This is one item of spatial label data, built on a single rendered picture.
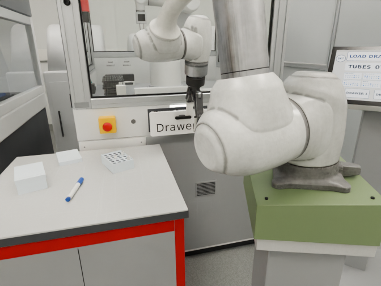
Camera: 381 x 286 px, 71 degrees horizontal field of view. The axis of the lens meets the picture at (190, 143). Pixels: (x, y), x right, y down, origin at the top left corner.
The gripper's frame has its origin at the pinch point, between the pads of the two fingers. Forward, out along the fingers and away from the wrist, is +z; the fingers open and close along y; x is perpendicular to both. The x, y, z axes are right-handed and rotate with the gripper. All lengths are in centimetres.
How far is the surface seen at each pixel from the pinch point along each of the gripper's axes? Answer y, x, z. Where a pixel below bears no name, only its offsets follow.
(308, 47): 138, -155, 0
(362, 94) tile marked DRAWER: -11, -73, -13
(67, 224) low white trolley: -44, 46, 5
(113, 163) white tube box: -13.7, 34.1, 7.7
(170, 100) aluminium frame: 17.8, 6.6, -2.9
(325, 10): 130, -155, -34
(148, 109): 16.7, 17.3, 0.5
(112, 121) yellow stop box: 11.6, 33.7, 2.9
